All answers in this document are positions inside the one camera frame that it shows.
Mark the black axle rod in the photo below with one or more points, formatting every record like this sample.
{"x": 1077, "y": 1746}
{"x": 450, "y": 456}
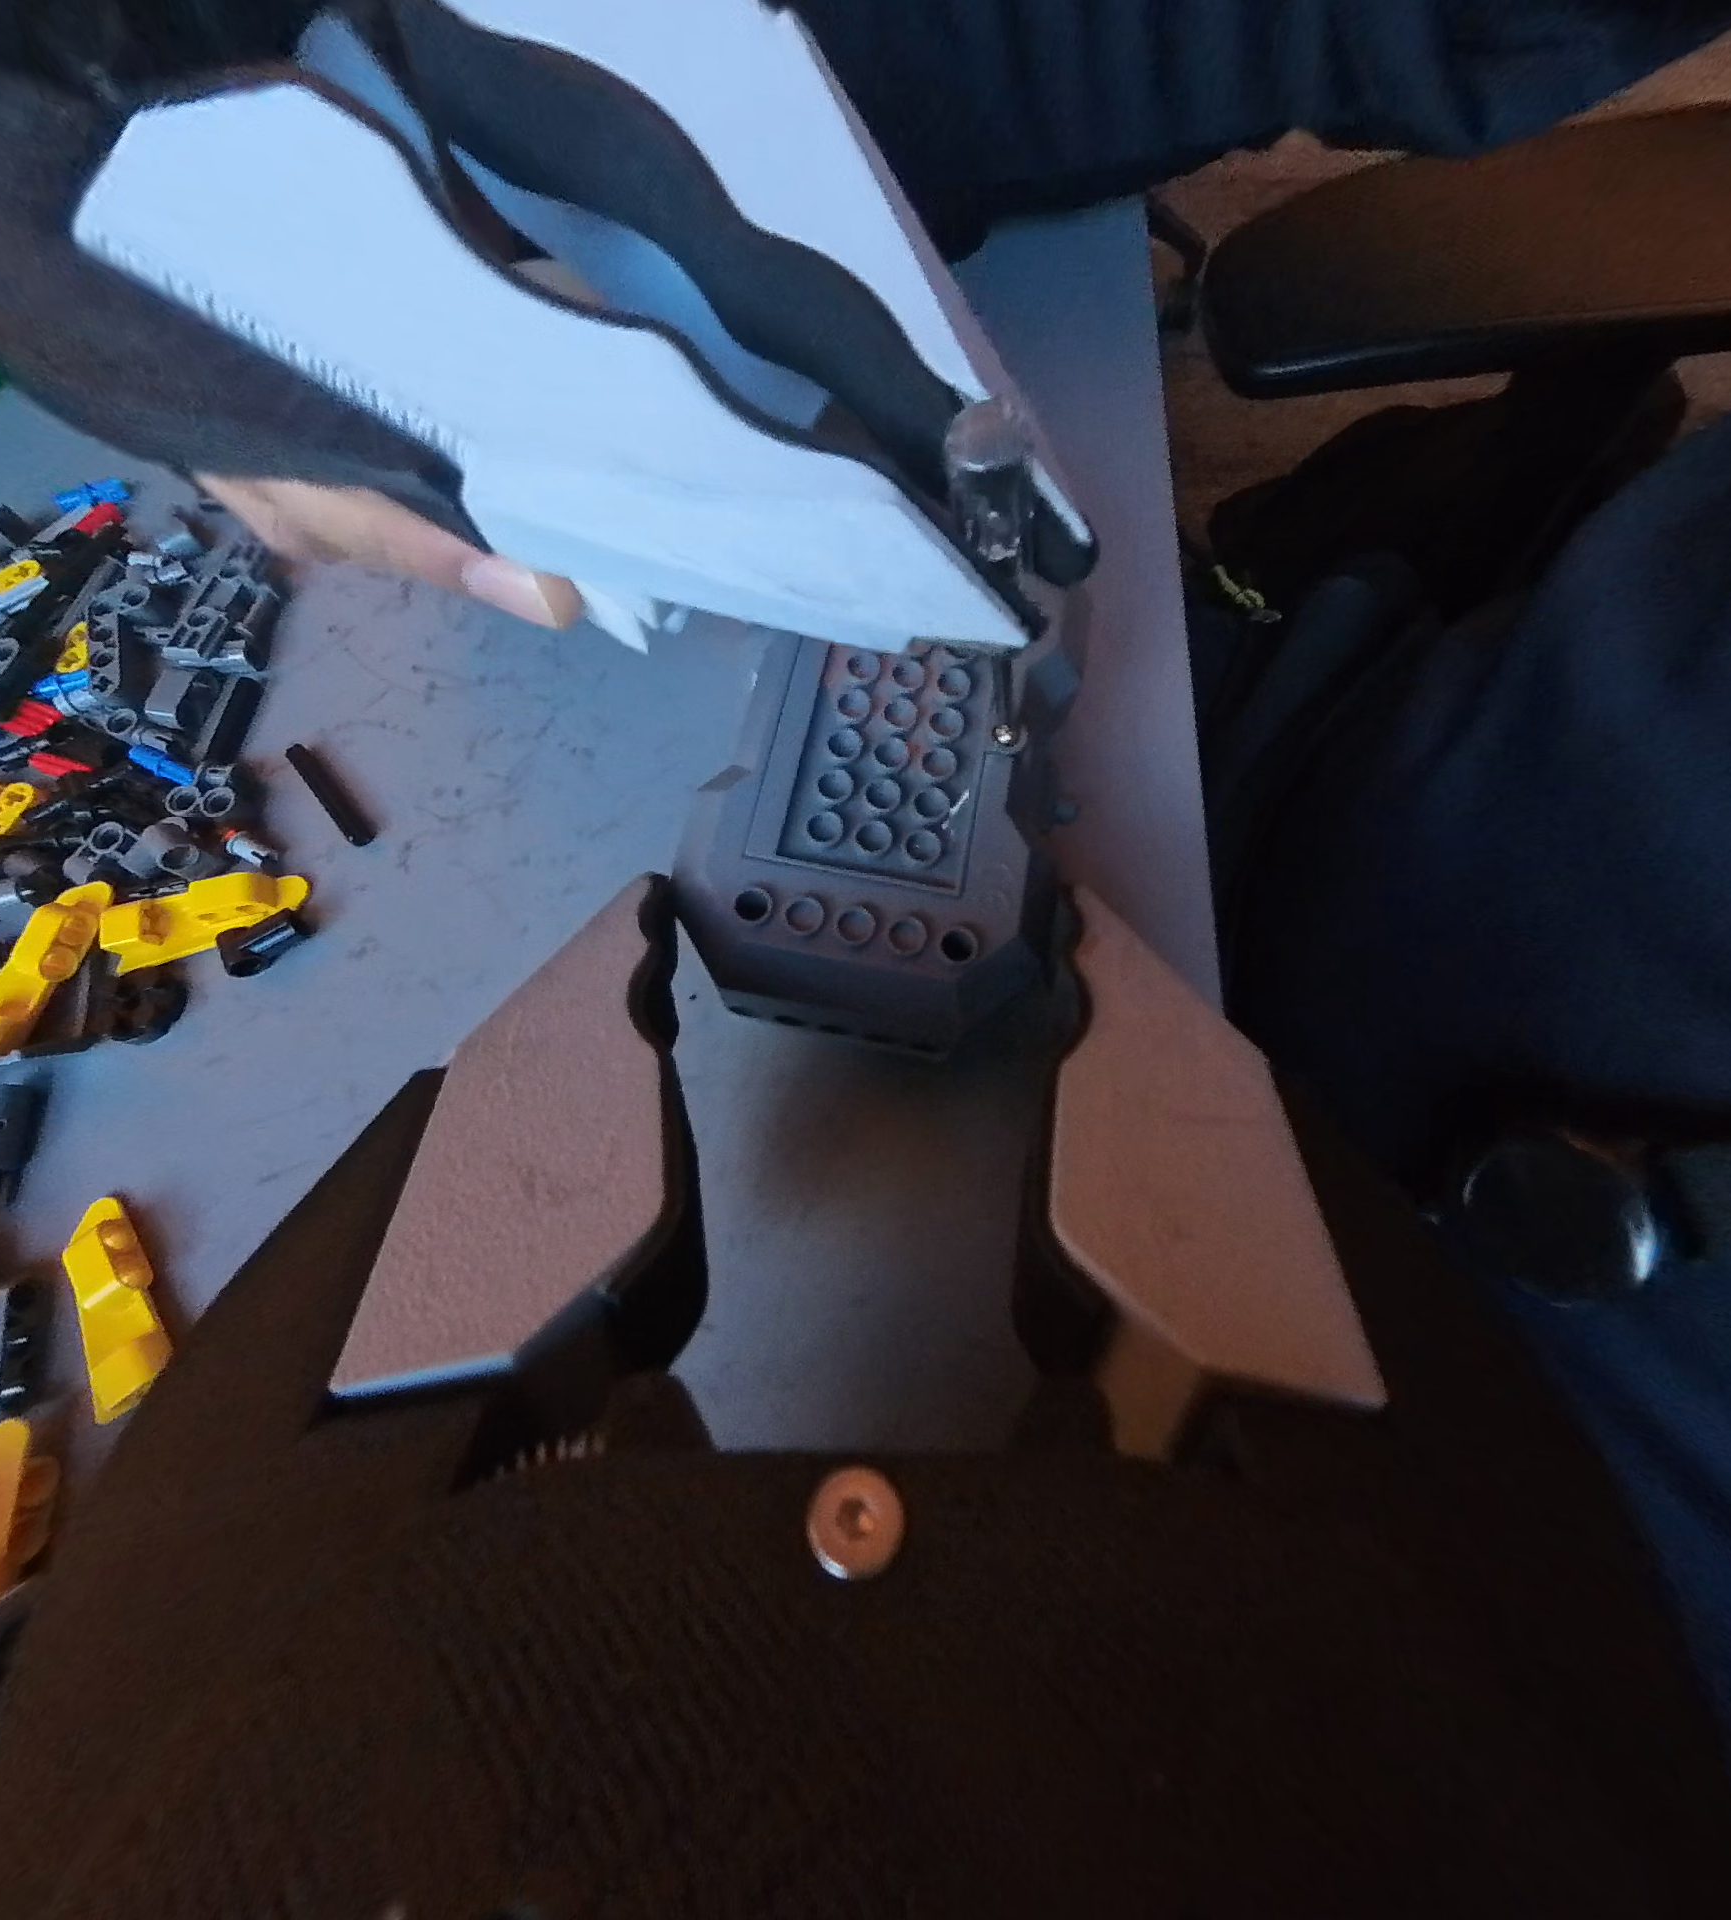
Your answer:
{"x": 334, "y": 793}

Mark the black cloth with zip pull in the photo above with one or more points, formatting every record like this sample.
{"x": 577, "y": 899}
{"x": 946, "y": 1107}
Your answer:
{"x": 1405, "y": 481}

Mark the short yellow curved piece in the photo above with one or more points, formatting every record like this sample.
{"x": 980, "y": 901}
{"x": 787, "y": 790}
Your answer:
{"x": 115, "y": 1306}

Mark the black chair armrest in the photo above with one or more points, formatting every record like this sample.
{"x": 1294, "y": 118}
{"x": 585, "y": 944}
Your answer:
{"x": 1479, "y": 254}

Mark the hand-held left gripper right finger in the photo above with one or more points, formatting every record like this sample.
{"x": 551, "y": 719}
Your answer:
{"x": 1182, "y": 1184}

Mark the person's right hand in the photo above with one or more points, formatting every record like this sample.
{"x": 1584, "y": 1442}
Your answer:
{"x": 402, "y": 534}

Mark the black round badge reel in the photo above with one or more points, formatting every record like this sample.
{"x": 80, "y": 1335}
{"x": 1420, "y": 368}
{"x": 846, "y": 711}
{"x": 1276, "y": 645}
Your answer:
{"x": 1563, "y": 1215}

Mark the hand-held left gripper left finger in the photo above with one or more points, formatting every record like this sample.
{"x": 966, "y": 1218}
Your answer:
{"x": 538, "y": 1154}

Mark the grey studded battery box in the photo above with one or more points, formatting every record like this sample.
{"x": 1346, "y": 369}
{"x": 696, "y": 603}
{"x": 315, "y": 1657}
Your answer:
{"x": 866, "y": 807}

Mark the person's right forearm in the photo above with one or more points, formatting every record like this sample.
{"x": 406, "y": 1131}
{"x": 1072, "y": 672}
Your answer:
{"x": 1182, "y": 76}

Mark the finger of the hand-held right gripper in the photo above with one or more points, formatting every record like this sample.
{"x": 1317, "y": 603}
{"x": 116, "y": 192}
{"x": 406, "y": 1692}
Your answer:
{"x": 744, "y": 133}
{"x": 402, "y": 344}

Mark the pile of small brick pieces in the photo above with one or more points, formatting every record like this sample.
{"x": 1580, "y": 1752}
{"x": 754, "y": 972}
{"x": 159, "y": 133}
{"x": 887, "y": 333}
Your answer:
{"x": 176, "y": 706}

